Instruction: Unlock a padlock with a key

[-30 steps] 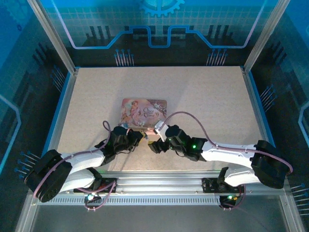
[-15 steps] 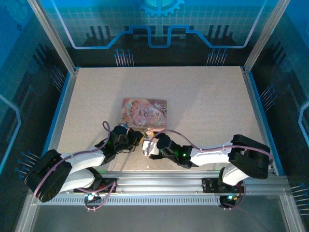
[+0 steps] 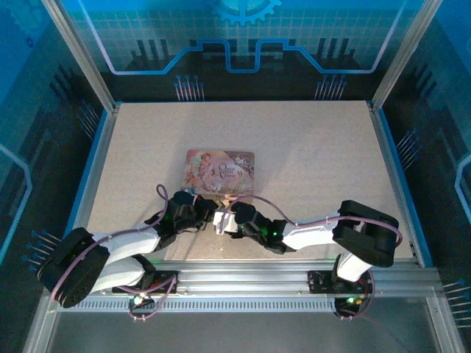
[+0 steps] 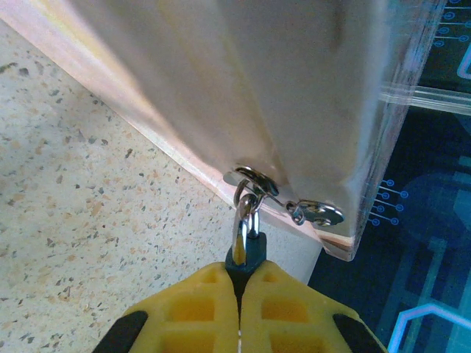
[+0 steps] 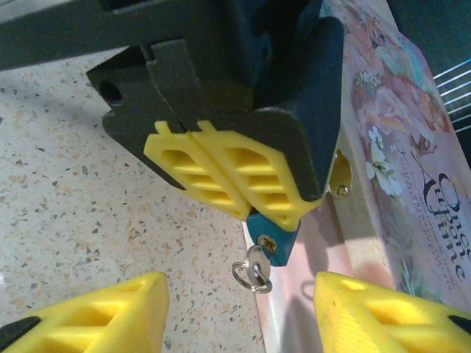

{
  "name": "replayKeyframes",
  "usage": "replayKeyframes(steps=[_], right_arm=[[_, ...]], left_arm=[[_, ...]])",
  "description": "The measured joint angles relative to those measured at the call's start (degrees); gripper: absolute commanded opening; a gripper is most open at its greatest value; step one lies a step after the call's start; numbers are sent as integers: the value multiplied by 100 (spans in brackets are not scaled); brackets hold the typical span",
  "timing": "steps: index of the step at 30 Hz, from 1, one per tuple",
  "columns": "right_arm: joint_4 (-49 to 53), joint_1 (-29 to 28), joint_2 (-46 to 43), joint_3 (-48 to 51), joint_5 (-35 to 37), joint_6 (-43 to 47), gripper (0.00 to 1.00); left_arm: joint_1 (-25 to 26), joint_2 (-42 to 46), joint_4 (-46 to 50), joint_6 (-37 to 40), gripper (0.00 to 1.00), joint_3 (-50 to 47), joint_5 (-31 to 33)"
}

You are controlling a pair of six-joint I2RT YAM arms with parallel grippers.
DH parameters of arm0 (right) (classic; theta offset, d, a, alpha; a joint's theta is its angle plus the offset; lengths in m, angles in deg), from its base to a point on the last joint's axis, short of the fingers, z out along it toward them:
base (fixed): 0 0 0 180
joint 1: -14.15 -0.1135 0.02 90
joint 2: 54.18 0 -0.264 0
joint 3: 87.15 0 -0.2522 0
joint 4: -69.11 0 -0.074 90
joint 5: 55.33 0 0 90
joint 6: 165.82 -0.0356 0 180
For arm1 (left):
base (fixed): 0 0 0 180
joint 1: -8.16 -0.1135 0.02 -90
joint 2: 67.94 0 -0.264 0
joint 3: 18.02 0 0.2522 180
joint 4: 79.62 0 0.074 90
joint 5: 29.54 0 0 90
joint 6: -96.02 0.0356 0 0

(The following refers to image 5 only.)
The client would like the silver key ring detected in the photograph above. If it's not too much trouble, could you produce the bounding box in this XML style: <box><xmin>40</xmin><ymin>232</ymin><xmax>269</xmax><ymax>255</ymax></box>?
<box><xmin>230</xmin><ymin>259</ymin><xmax>275</xmax><ymax>294</ymax></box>

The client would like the brass box latch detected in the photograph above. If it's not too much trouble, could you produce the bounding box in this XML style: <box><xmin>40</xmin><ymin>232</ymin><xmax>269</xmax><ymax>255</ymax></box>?
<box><xmin>328</xmin><ymin>149</ymin><xmax>354</xmax><ymax>202</ymax></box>

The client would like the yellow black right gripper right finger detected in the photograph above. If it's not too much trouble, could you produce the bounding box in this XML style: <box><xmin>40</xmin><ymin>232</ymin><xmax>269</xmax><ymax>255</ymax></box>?
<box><xmin>314</xmin><ymin>271</ymin><xmax>471</xmax><ymax>353</ymax></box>

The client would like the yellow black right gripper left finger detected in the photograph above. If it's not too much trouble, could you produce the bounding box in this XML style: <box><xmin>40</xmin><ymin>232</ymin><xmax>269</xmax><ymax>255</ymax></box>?
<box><xmin>0</xmin><ymin>271</ymin><xmax>171</xmax><ymax>353</ymax></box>

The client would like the pink illustrated storybook box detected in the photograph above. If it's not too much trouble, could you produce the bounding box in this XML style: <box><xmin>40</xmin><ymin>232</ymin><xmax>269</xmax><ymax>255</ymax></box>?
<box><xmin>241</xmin><ymin>0</ymin><xmax>471</xmax><ymax>353</ymax></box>

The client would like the blue padlock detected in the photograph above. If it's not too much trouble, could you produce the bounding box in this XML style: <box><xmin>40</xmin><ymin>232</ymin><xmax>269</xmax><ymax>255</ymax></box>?
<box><xmin>245</xmin><ymin>211</ymin><xmax>302</xmax><ymax>268</ymax></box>

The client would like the silver key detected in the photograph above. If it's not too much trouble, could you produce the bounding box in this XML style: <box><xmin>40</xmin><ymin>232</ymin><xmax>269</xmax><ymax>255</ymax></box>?
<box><xmin>247</xmin><ymin>245</ymin><xmax>272</xmax><ymax>286</ymax></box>

